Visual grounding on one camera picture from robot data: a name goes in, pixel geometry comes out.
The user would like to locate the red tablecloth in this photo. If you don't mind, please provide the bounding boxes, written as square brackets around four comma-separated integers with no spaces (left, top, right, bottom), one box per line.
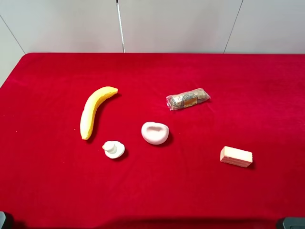
[0,53,305,229]

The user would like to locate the white foam bowl shape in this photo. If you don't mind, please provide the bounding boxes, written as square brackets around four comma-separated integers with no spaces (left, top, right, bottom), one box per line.
[141,122,169,145]

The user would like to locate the clear wrapped snack bar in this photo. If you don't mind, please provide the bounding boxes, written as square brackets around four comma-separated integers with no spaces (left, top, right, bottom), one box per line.
[166,88,211,111]

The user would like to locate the yellow banana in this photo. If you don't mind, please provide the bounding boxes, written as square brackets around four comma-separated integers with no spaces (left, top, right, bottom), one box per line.
[80,86,118,140]

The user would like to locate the white metal pole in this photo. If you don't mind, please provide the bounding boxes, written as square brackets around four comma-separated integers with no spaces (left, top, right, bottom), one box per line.
[116,0,125,53]

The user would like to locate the white foam mushroom shape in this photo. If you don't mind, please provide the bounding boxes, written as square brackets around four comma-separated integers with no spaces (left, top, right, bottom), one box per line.
[102,141,125,159]

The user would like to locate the pink layered wafer block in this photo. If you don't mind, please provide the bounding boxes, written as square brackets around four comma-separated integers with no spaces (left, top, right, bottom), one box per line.
[220,146,253,167]

